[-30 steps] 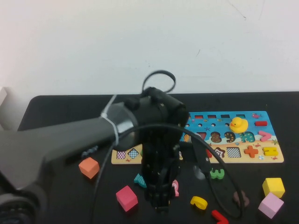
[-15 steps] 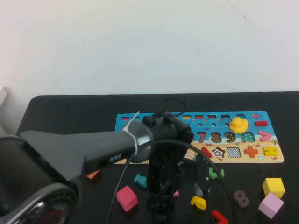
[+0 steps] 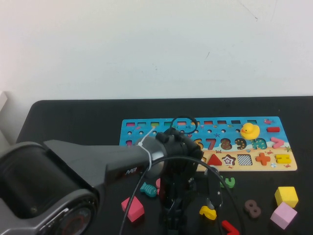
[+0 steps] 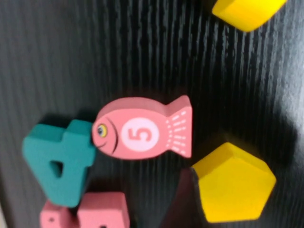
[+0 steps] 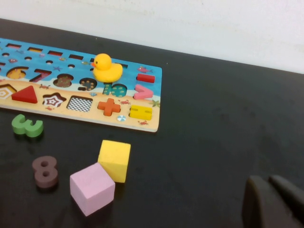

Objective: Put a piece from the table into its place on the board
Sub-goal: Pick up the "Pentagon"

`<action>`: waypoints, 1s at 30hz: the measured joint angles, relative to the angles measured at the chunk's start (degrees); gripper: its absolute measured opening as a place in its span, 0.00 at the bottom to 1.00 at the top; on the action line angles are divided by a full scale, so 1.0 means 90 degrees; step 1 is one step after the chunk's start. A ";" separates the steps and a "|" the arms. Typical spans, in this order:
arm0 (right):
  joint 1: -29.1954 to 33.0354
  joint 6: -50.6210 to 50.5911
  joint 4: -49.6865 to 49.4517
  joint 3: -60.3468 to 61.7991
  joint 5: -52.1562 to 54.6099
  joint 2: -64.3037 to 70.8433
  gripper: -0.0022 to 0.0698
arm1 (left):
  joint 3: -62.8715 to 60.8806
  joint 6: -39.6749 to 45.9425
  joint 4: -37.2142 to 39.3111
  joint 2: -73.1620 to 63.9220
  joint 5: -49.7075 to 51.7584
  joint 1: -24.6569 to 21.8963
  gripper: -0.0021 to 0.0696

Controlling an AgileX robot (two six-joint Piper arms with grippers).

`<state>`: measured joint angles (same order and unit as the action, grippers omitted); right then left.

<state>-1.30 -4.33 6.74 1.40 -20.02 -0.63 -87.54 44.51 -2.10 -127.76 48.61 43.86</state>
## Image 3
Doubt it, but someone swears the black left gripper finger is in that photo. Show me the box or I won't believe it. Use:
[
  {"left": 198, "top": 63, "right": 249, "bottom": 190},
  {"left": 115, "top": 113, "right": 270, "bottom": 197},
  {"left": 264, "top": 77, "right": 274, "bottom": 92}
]
[
  {"left": 174, "top": 197, "right": 188, "bottom": 235},
  {"left": 158, "top": 207, "right": 176, "bottom": 235}
]

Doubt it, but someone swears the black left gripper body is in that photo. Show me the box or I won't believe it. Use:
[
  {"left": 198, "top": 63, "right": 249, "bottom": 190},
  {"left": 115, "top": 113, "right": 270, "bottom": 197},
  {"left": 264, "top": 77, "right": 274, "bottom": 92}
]
[{"left": 158, "top": 167, "right": 199, "bottom": 213}]

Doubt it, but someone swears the yellow number six piece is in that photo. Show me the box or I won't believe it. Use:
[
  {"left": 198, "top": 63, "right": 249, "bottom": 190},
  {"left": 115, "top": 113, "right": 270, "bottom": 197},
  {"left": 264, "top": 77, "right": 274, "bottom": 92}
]
[{"left": 199, "top": 205, "right": 218, "bottom": 220}]

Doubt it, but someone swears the red triangle piece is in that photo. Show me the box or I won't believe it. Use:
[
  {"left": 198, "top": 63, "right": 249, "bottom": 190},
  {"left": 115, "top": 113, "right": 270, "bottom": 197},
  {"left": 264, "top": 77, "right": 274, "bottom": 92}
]
[{"left": 207, "top": 153, "right": 223, "bottom": 166}]

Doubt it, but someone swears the red number seven piece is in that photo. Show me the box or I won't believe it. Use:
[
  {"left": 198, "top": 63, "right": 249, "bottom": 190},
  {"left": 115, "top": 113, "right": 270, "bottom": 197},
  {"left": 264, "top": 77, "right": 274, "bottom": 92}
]
[{"left": 221, "top": 220, "right": 240, "bottom": 235}]

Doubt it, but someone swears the green number three piece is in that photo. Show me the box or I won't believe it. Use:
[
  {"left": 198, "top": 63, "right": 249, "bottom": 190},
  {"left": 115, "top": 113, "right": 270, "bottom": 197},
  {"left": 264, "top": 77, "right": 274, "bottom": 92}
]
[{"left": 219, "top": 176, "right": 236, "bottom": 189}]

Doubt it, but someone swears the brown number eight piece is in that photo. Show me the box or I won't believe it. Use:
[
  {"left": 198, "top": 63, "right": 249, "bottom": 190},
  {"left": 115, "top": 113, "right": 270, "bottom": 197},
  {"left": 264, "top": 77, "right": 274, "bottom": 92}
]
[{"left": 244, "top": 199, "right": 262, "bottom": 218}]

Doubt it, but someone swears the blue number puzzle board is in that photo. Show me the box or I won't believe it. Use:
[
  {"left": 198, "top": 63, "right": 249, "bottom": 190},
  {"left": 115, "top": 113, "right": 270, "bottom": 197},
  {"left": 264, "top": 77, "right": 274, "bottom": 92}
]
[{"left": 116, "top": 116, "right": 298, "bottom": 173}]

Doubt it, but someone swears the orange plus sign piece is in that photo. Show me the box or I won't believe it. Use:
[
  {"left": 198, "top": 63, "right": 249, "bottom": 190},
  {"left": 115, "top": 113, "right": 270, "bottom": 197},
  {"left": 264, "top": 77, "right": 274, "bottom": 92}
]
[{"left": 255, "top": 153, "right": 271, "bottom": 166}]

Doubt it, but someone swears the yellow equals sign piece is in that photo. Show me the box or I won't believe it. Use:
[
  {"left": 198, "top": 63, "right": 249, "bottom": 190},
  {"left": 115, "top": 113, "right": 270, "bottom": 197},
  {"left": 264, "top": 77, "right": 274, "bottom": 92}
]
[{"left": 274, "top": 154, "right": 291, "bottom": 164}]

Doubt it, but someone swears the pink greater-than sign piece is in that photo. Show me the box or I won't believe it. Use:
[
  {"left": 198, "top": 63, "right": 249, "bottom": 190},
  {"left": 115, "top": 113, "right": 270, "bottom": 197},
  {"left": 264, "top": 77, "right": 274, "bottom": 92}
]
[{"left": 270, "top": 137, "right": 286, "bottom": 149}]

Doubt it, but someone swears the teal wooden fish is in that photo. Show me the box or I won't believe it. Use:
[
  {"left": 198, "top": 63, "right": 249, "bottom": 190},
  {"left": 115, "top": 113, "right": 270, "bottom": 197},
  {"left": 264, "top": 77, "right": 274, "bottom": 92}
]
[{"left": 139, "top": 182, "right": 157, "bottom": 197}]

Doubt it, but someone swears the magenta wooden cube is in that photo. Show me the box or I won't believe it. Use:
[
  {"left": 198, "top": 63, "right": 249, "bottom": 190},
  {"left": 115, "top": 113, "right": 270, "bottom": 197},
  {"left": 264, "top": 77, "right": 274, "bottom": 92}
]
[{"left": 121, "top": 196, "right": 145, "bottom": 223}]

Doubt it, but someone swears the white zip tie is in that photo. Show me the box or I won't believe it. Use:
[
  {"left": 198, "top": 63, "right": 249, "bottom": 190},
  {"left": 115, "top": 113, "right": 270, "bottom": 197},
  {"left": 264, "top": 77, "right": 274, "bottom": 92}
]
[{"left": 137, "top": 127, "right": 160, "bottom": 172}]

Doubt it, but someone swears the yellow rubber duck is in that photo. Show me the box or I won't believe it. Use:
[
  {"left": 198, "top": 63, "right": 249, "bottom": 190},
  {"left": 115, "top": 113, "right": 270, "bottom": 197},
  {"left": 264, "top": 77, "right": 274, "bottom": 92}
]
[{"left": 239, "top": 122, "right": 260, "bottom": 141}]

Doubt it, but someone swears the light pink wooden cube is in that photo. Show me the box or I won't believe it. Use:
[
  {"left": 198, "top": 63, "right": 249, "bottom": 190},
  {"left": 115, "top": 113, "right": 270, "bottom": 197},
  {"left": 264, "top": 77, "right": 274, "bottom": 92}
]
[{"left": 269, "top": 201, "right": 298, "bottom": 230}]

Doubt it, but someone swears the yellow wooden cube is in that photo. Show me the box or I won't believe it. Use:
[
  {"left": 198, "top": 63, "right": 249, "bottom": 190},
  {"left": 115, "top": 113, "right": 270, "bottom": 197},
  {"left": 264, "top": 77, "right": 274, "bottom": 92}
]
[{"left": 274, "top": 186, "right": 299, "bottom": 208}]

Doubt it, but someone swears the white furniture edge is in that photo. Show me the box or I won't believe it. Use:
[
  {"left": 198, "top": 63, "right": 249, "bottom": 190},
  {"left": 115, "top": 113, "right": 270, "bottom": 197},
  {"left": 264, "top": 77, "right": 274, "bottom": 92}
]
[{"left": 0, "top": 91, "right": 16, "bottom": 147}]

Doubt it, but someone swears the long black cable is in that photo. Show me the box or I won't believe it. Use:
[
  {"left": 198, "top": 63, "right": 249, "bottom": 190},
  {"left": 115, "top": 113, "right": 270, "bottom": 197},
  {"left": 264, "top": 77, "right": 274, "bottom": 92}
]
[{"left": 119, "top": 156, "right": 243, "bottom": 235}]

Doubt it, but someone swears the short black looped cable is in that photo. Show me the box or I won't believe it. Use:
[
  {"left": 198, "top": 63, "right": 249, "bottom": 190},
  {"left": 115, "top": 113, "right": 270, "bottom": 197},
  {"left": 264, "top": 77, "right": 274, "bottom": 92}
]
[{"left": 172, "top": 116, "right": 198, "bottom": 135}]

